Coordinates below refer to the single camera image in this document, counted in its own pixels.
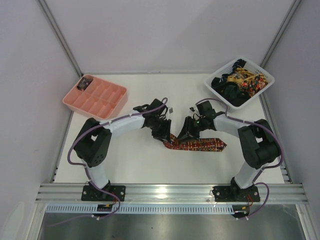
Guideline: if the yellow patterned tie in basket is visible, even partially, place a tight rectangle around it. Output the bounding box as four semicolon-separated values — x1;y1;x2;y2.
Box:
226;67;256;84

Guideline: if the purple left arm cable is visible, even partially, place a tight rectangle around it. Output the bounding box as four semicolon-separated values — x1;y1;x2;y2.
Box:
47;97;169;227

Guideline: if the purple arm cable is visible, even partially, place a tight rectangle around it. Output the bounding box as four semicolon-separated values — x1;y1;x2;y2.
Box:
194;98;285;220
47;97;169;227

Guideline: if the rolled dark tie in tray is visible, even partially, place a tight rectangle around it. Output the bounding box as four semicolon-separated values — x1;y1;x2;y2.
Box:
76;76;93;92

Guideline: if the red multicolour patterned tie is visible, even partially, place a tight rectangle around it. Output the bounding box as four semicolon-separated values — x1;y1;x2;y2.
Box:
163;134;227;152

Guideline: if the red floral tie in basket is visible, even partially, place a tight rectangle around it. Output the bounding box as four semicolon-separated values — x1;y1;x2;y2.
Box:
237;74;268;97

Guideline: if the aluminium front rail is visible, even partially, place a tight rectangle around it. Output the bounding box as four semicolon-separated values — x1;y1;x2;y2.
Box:
35;183;309;205

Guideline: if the white perforated plastic basket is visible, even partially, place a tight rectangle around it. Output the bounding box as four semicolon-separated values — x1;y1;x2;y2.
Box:
204;57;275;111

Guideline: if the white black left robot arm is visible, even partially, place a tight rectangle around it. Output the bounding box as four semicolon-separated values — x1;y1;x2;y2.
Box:
67;97;171;195

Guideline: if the white slotted cable duct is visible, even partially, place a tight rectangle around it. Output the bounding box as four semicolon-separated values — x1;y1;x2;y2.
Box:
45;203;235;215

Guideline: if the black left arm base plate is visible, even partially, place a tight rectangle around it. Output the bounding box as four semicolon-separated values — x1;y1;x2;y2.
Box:
81;183;126;202

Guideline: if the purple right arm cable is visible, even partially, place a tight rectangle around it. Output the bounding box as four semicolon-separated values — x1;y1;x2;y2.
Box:
194;98;285;220

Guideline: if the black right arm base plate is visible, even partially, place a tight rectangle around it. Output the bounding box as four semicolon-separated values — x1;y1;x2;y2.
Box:
212;185;261;203

